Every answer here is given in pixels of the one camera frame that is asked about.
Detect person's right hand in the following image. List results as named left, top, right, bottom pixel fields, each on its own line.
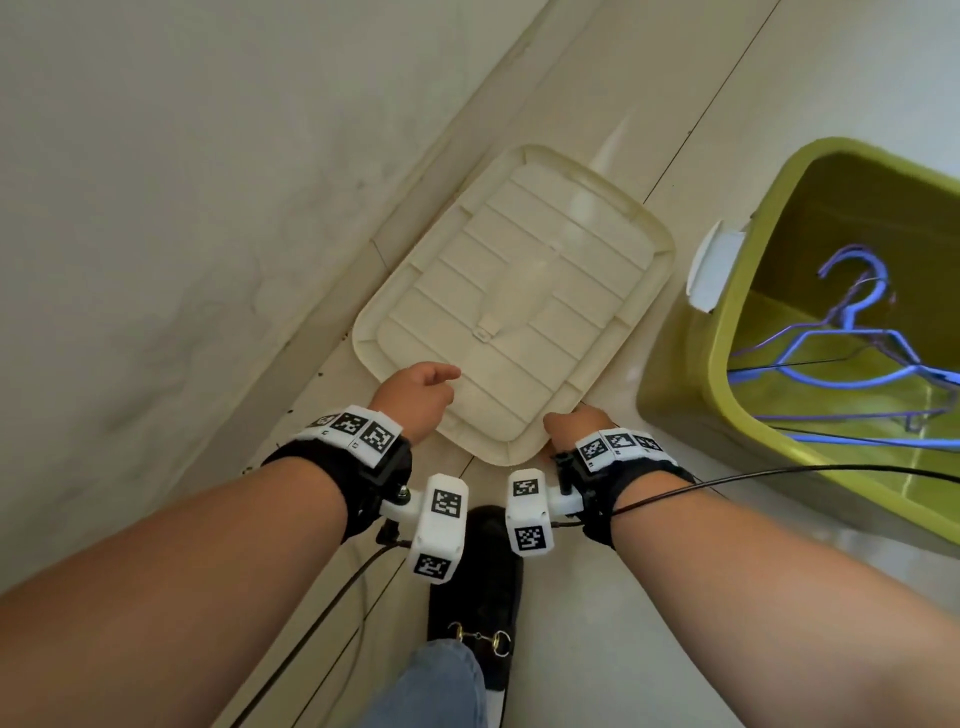
left=541, top=405, right=616, bottom=454

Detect cream plastic bin lid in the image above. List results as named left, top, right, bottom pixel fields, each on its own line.
left=351, top=144, right=677, bottom=468

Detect person's right forearm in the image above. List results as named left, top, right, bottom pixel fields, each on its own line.
left=610, top=471, right=960, bottom=728

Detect black cable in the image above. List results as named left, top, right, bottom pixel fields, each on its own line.
left=228, top=517, right=402, bottom=728

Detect black wrist strap white markers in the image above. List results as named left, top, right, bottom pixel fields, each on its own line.
left=554, top=428, right=697, bottom=549
left=261, top=405, right=414, bottom=544

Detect blue jeans leg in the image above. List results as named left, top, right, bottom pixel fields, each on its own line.
left=360, top=639, right=489, bottom=728

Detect green plastic storage bin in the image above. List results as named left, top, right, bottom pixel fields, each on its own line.
left=636, top=137, right=960, bottom=549

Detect person's left hand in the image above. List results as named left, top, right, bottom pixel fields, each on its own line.
left=367, top=362, right=462, bottom=448

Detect white bin latch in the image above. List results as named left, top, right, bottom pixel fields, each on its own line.
left=685, top=219, right=748, bottom=315

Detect blue plastic clothes hanger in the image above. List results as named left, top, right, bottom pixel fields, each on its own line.
left=727, top=244, right=960, bottom=393
left=753, top=408, right=960, bottom=453

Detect person's left forearm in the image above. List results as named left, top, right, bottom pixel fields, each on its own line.
left=0, top=454, right=351, bottom=728

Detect thin grey wire hanger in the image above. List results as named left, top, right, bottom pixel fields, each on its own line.
left=729, top=276, right=960, bottom=435

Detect black shoe gold buckle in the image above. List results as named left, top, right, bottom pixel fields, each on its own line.
left=426, top=504, right=525, bottom=728

